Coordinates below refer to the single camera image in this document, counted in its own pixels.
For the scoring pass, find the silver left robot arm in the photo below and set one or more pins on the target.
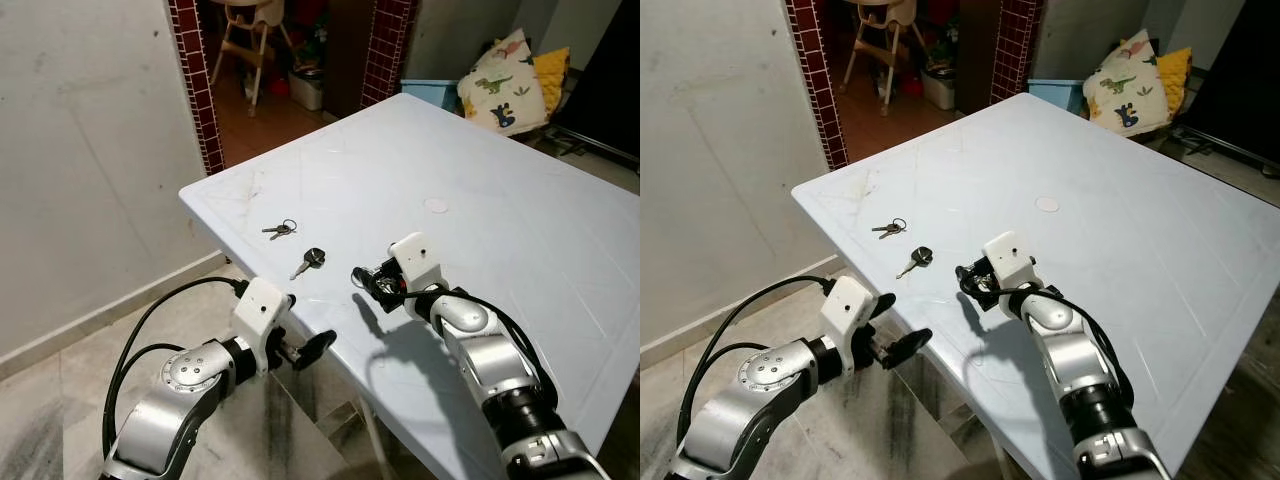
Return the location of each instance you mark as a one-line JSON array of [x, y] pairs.
[[750, 410], [170, 410]]

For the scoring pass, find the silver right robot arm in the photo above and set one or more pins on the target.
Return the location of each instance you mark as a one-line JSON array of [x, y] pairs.
[[1075, 360], [480, 360]]

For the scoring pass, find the black-headed key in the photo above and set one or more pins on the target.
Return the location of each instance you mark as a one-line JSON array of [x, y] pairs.
[[922, 256], [313, 258]]

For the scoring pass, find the round white table plug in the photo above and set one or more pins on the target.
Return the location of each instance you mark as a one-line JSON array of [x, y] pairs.
[[1047, 203], [437, 205]]

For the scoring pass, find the white metal table leg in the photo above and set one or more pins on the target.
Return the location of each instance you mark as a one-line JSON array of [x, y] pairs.
[[1000, 460], [375, 440]]

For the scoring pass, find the white plastic table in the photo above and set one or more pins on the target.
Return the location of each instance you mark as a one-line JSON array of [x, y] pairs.
[[1120, 250], [500, 250]]

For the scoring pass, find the white storage container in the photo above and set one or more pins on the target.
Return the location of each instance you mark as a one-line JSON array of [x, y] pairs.
[[938, 90], [307, 90]]

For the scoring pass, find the light blue box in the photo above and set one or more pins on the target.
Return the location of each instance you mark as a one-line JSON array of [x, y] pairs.
[[430, 93], [1055, 93]]

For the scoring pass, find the red tiled pillar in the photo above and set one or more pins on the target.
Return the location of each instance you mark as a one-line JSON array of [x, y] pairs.
[[388, 50], [1015, 50], [195, 80], [815, 80]]

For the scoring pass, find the dinosaur print pillow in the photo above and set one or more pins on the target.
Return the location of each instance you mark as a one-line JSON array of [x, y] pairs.
[[1130, 85], [505, 85]]

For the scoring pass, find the yellow pillow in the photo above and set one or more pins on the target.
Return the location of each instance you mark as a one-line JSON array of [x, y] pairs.
[[1175, 75], [552, 75]]

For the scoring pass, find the white wooden high chair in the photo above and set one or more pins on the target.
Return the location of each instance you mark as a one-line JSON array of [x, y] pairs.
[[885, 12], [250, 12]]

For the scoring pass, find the black flat screen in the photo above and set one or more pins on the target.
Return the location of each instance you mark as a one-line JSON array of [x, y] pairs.
[[605, 70], [1235, 70]]

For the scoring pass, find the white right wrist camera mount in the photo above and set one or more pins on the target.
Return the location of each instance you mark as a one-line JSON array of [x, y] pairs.
[[417, 262], [1010, 262]]

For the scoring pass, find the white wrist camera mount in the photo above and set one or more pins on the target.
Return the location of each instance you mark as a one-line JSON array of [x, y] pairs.
[[850, 310], [417, 262], [262, 310], [1010, 262]]

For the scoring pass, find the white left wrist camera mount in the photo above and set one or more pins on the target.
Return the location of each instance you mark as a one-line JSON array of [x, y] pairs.
[[850, 310], [262, 310]]

